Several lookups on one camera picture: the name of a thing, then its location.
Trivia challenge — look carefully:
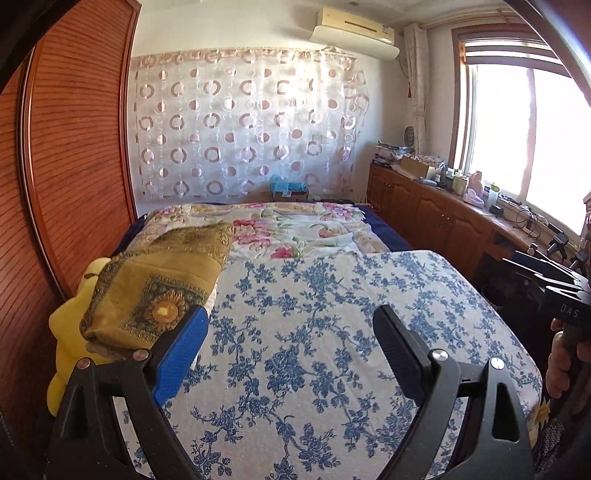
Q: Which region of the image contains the golden patterned cloth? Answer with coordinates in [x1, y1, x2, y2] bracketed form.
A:
[80, 223, 233, 360]

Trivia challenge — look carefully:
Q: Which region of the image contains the person's right hand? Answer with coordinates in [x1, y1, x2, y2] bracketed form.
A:
[545, 319, 591, 403]

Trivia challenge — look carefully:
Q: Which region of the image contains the long wooden sideboard cabinet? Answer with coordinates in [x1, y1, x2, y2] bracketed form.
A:
[367, 164, 547, 280]

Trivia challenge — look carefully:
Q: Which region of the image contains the yellow plush toy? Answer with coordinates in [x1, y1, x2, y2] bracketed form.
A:
[47, 257, 113, 417]

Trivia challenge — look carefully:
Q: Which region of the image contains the navy blue bed sheet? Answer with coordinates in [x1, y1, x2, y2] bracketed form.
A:
[358, 205, 412, 252]

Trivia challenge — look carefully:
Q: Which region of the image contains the cardboard box on cabinet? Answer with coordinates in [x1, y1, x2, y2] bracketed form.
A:
[400, 156, 436, 178]

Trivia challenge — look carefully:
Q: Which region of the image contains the blue floral white bedspread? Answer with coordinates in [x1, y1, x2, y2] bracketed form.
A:
[164, 251, 542, 479]

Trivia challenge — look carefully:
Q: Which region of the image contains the blue item on box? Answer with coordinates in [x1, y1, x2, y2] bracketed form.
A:
[270, 175, 308, 202]

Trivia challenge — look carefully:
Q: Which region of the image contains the pink floral blanket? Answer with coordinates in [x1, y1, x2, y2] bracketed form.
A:
[127, 202, 390, 260]

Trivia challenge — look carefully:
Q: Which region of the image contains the circle patterned sheer curtain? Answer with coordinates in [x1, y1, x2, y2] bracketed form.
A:
[129, 48, 370, 203]

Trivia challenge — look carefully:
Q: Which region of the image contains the window with wooden frame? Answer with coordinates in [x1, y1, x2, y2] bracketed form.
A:
[452, 24, 590, 239]

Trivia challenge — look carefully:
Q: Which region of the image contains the white wall air conditioner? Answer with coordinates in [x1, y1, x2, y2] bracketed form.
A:
[310, 7, 400, 61]

